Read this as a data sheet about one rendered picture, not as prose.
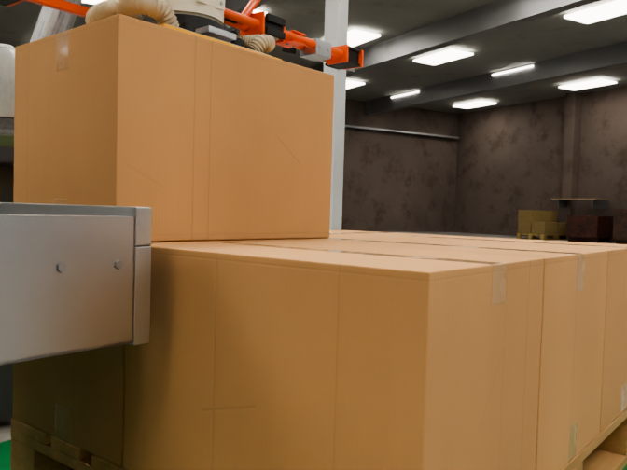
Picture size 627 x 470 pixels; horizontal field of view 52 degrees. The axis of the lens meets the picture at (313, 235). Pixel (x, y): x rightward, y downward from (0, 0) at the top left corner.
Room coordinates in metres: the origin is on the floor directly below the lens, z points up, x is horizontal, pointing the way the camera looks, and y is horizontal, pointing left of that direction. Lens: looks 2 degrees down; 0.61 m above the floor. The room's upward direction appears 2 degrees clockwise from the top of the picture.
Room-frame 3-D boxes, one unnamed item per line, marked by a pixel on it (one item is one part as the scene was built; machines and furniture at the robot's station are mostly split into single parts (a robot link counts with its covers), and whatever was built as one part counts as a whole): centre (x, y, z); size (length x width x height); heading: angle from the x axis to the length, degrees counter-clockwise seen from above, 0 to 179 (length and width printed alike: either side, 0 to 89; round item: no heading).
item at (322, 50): (1.83, 0.01, 1.06); 0.07 x 0.07 x 0.04; 51
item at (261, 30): (1.67, 0.15, 1.07); 0.10 x 0.08 x 0.06; 51
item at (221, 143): (1.49, 0.31, 0.74); 0.60 x 0.40 x 0.40; 139
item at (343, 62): (1.93, -0.08, 1.07); 0.08 x 0.07 x 0.05; 141
